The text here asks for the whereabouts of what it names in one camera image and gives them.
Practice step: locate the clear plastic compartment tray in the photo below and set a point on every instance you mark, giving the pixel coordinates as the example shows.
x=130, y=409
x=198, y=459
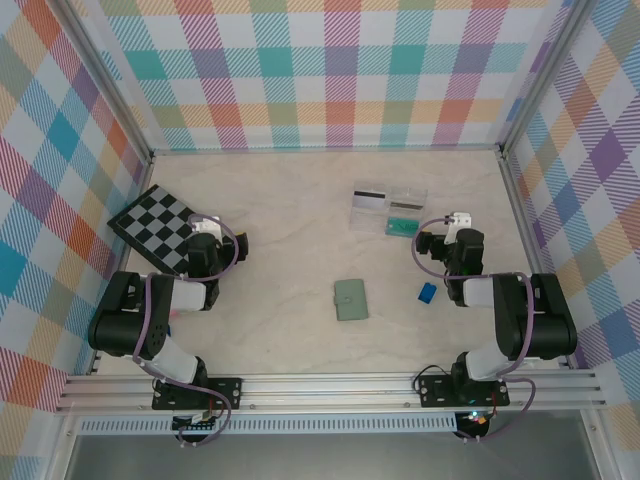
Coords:
x=367, y=225

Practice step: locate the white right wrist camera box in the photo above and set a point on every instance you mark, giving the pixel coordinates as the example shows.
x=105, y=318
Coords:
x=459, y=227

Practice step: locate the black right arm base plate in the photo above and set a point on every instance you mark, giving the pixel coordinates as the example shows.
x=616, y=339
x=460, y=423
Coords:
x=435, y=392

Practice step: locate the grey metal panel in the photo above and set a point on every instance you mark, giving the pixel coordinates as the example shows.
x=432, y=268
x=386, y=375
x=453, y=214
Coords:
x=325, y=457

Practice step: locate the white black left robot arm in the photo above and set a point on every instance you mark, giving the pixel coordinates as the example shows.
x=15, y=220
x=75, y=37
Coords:
x=120, y=320

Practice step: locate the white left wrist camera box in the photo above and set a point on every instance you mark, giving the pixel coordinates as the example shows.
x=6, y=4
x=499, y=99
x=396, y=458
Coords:
x=206, y=225

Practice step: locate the black grey checkerboard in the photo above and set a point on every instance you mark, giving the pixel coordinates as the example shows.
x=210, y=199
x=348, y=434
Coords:
x=150, y=220

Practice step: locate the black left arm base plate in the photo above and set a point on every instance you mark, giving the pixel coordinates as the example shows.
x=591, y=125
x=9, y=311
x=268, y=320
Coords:
x=227, y=392

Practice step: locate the aluminium back floor rail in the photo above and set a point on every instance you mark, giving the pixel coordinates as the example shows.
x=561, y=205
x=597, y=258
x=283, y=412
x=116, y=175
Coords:
x=325, y=149

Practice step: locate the sage green card holder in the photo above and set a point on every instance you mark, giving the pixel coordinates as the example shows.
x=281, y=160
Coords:
x=352, y=300

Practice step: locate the aluminium side floor rail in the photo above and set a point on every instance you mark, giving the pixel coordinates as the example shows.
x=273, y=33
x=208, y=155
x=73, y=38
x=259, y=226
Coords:
x=516, y=200
x=145, y=175

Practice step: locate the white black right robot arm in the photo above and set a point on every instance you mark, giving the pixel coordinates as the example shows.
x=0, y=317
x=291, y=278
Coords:
x=545, y=320

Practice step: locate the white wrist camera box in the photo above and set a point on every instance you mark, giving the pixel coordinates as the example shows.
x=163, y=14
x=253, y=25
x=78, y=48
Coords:
x=206, y=225
x=459, y=227

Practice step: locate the aluminium frame post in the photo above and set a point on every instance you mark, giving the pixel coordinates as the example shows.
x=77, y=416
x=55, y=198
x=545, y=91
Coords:
x=545, y=75
x=105, y=82

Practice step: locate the silver card black stripe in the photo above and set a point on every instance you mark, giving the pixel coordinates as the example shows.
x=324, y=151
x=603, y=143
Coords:
x=369, y=201

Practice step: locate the green card white print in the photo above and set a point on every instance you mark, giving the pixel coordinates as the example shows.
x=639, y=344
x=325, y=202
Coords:
x=401, y=227

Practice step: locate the clear card brown stripe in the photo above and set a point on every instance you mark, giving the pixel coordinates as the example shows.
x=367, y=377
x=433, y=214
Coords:
x=407, y=204

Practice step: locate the aluminium mounting rail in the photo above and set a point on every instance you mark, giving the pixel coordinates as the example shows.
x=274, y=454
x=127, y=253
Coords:
x=325, y=392

